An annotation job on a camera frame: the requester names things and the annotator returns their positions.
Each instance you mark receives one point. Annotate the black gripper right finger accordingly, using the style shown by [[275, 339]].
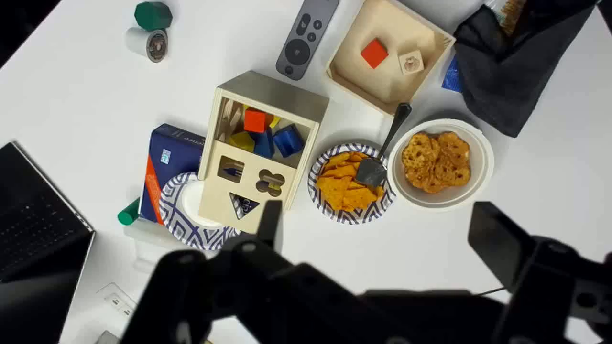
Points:
[[548, 282]]

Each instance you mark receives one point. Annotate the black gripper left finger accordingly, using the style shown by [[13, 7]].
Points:
[[179, 301]]

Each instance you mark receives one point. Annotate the grey remote control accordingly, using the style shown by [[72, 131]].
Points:
[[305, 37]]

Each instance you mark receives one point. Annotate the white power strip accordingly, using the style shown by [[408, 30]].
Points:
[[112, 314]]

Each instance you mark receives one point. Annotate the blue patterned paper plate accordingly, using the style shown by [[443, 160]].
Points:
[[179, 206]]

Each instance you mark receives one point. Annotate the green cylinder cap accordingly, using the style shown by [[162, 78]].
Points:
[[129, 215]]

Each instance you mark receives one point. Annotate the black laptop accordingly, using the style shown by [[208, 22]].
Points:
[[43, 250]]

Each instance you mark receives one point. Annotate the white bowl with pretzels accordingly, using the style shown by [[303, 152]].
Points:
[[441, 164]]

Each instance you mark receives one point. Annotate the wooden shape sorter box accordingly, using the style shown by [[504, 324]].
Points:
[[261, 139]]

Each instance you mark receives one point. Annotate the patterned plate with chips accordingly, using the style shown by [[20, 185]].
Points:
[[338, 194]]

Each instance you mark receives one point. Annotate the blue packet under cloth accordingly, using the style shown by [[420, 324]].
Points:
[[452, 78]]

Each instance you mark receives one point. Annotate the small wooden cube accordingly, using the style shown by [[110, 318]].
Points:
[[412, 62]]

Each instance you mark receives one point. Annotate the shallow wooden tray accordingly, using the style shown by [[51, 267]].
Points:
[[401, 30]]

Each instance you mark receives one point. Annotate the red cube block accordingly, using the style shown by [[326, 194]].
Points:
[[376, 53]]

